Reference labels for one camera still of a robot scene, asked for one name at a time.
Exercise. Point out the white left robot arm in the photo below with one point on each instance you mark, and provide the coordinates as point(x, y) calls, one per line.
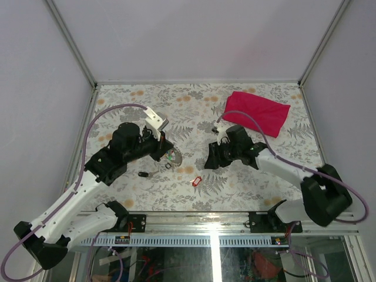
point(49, 237)

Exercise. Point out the aluminium mounting rail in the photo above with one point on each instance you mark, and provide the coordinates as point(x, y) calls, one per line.
point(226, 223)

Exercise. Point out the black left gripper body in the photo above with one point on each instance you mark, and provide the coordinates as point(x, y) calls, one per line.
point(149, 145)

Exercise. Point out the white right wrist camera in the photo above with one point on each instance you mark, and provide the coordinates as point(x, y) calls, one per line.
point(220, 132)

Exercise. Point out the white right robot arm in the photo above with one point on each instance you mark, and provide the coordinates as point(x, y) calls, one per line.
point(324, 196)

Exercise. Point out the white slotted cable duct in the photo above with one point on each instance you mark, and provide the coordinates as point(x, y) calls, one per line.
point(184, 241)

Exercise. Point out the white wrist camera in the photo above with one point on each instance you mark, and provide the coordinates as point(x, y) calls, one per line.
point(155, 122)
point(220, 132)

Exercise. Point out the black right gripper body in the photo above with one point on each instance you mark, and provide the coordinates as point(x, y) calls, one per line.
point(225, 153)

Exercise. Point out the silver loose keys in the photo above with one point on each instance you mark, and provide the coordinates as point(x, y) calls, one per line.
point(151, 174)

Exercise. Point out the pink folded cloth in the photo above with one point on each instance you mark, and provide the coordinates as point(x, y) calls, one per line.
point(268, 114)

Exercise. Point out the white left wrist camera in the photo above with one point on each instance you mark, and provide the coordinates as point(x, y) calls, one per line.
point(155, 122)

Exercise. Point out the metal key organiser with rings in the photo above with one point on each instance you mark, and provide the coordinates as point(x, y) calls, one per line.
point(173, 158)

